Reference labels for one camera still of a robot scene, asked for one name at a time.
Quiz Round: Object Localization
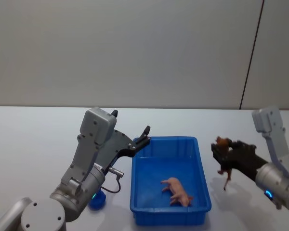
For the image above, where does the brown toy horse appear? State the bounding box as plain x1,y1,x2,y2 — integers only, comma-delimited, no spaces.
215,136,233,192

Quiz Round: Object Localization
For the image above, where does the thin dark cable silver plug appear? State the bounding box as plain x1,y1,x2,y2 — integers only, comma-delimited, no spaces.
101,167,125,193

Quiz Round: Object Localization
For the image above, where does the small blue round cap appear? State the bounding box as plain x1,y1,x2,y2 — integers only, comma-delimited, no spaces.
88,188,107,210

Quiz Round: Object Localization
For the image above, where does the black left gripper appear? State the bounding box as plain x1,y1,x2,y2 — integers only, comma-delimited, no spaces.
95,109,151,173

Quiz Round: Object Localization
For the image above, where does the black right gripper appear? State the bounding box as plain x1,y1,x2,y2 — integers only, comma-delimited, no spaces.
210,140,268,181

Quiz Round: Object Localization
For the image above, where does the pink toy pig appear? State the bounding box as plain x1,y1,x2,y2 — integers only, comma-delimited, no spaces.
160,177,194,207

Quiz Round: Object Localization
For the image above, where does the blue plastic bin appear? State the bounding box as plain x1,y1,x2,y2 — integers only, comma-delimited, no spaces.
130,136,212,227

